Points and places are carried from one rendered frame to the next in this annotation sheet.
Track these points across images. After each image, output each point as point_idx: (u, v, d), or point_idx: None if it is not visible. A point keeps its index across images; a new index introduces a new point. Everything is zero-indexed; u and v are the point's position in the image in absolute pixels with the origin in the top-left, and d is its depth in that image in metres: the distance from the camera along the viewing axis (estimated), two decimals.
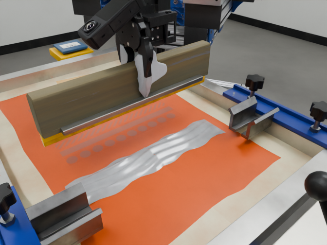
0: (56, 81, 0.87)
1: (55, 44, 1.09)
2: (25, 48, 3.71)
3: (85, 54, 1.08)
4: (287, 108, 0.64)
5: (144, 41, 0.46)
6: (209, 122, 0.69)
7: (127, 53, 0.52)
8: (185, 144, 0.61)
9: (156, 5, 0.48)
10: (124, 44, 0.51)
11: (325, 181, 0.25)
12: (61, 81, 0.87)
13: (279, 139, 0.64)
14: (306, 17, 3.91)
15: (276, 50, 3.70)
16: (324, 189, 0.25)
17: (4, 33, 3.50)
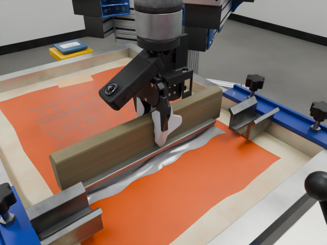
0: (56, 81, 0.87)
1: (55, 44, 1.09)
2: (25, 48, 3.71)
3: (85, 54, 1.08)
4: (287, 108, 0.64)
5: (162, 101, 0.48)
6: None
7: (144, 106, 0.53)
8: (185, 144, 0.61)
9: (174, 63, 0.49)
10: (141, 98, 0.53)
11: (325, 181, 0.25)
12: (61, 82, 0.87)
13: (279, 139, 0.64)
14: (306, 17, 3.91)
15: (276, 50, 3.70)
16: (324, 189, 0.25)
17: (4, 33, 3.50)
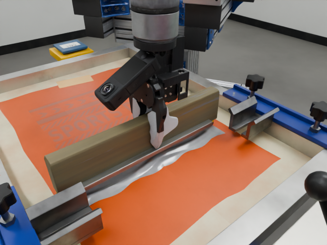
0: (56, 82, 0.87)
1: (55, 44, 1.09)
2: (25, 48, 3.71)
3: (85, 54, 1.08)
4: (287, 108, 0.64)
5: (158, 101, 0.48)
6: None
7: (140, 107, 0.53)
8: (185, 145, 0.61)
9: (170, 65, 0.49)
10: (137, 99, 0.53)
11: (325, 181, 0.25)
12: (61, 82, 0.87)
13: (279, 139, 0.64)
14: (306, 17, 3.91)
15: (276, 50, 3.70)
16: (324, 189, 0.25)
17: (4, 33, 3.50)
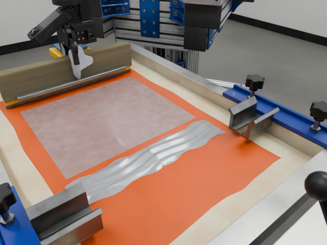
0: None
1: (55, 44, 1.09)
2: (25, 48, 3.71)
3: None
4: (287, 108, 0.64)
5: (70, 41, 0.72)
6: (209, 122, 0.69)
7: (64, 49, 0.78)
8: (185, 144, 0.61)
9: (80, 17, 0.74)
10: (62, 43, 0.77)
11: (325, 181, 0.25)
12: None
13: (279, 139, 0.64)
14: (306, 17, 3.91)
15: (276, 50, 3.70)
16: (324, 189, 0.25)
17: (4, 33, 3.50)
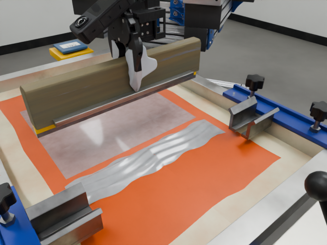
0: None
1: (55, 44, 1.09)
2: (25, 48, 3.71)
3: (85, 54, 1.08)
4: (287, 108, 0.64)
5: (133, 36, 0.48)
6: (209, 122, 0.69)
7: (118, 48, 0.54)
8: (185, 144, 0.61)
9: (146, 1, 0.49)
10: (116, 40, 0.53)
11: (325, 181, 0.25)
12: None
13: (279, 139, 0.64)
14: (306, 17, 3.91)
15: (276, 50, 3.70)
16: (324, 189, 0.25)
17: (4, 33, 3.50)
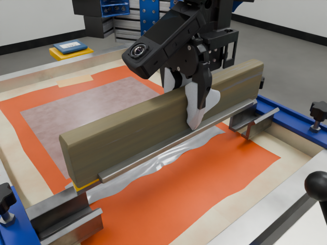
0: (56, 81, 0.87)
1: (55, 44, 1.09)
2: (25, 48, 3.71)
3: (85, 54, 1.08)
4: (287, 108, 0.64)
5: (203, 68, 0.37)
6: None
7: (175, 79, 0.43)
8: (185, 144, 0.61)
9: (216, 22, 0.39)
10: (172, 69, 0.42)
11: (325, 181, 0.25)
12: (61, 81, 0.87)
13: (279, 139, 0.64)
14: (306, 17, 3.91)
15: (276, 50, 3.70)
16: (324, 189, 0.25)
17: (4, 33, 3.50)
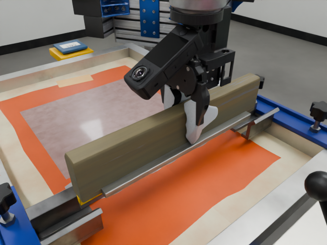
0: (56, 81, 0.87)
1: (55, 44, 1.09)
2: (25, 48, 3.71)
3: (85, 54, 1.08)
4: (287, 108, 0.64)
5: (201, 88, 0.39)
6: None
7: (174, 96, 0.45)
8: None
9: (213, 43, 0.41)
10: (172, 86, 0.44)
11: (325, 181, 0.25)
12: (61, 81, 0.87)
13: (279, 139, 0.64)
14: (306, 17, 3.91)
15: (276, 50, 3.70)
16: (324, 189, 0.25)
17: (4, 33, 3.50)
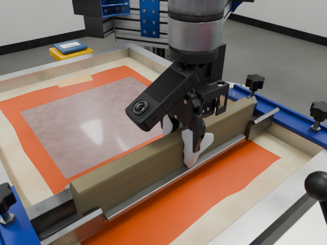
0: (56, 81, 0.87)
1: (55, 44, 1.09)
2: (25, 48, 3.71)
3: (85, 54, 1.08)
4: (287, 108, 0.64)
5: (197, 120, 0.42)
6: None
7: (172, 123, 0.48)
8: None
9: (209, 77, 0.44)
10: (170, 115, 0.47)
11: (325, 181, 0.25)
12: (61, 81, 0.87)
13: (279, 139, 0.64)
14: (306, 17, 3.91)
15: (276, 50, 3.70)
16: (324, 189, 0.25)
17: (4, 33, 3.50)
